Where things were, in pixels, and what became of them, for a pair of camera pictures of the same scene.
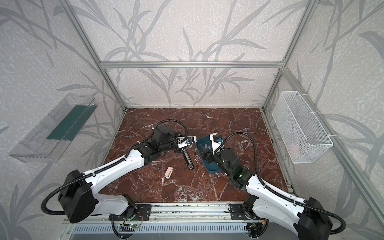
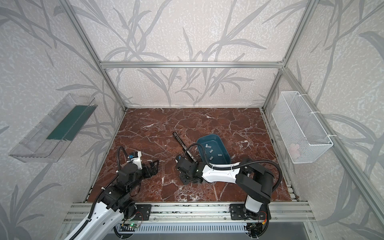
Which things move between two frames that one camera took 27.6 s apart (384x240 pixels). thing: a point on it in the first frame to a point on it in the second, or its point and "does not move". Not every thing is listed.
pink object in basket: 294,150 does not move
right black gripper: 210,153 to 185,165
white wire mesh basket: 304,139 does not move
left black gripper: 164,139 to 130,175
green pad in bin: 72,123 does not move
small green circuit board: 134,225 does not move
